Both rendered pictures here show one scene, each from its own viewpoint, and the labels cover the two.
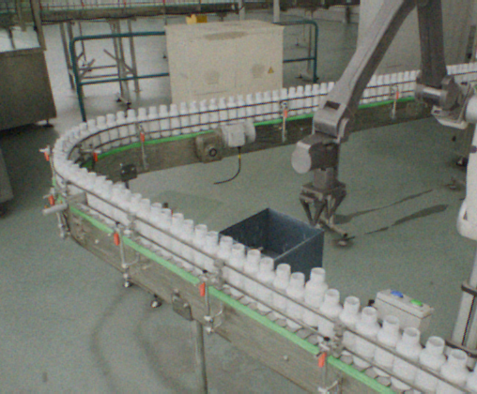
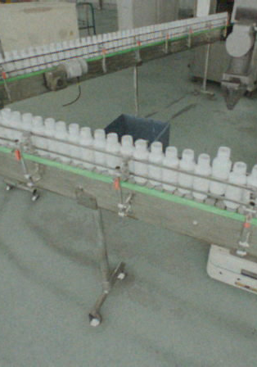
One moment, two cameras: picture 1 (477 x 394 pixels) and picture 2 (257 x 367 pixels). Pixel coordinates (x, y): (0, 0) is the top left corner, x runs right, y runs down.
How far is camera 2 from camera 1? 0.67 m
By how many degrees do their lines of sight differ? 17
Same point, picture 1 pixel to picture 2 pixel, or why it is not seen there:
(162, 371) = (56, 245)
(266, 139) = (92, 70)
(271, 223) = (126, 124)
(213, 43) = (29, 15)
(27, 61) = not seen: outside the picture
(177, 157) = (33, 88)
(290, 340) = (201, 210)
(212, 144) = (59, 77)
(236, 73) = (48, 36)
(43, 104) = not seen: outside the picture
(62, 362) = not seen: outside the picture
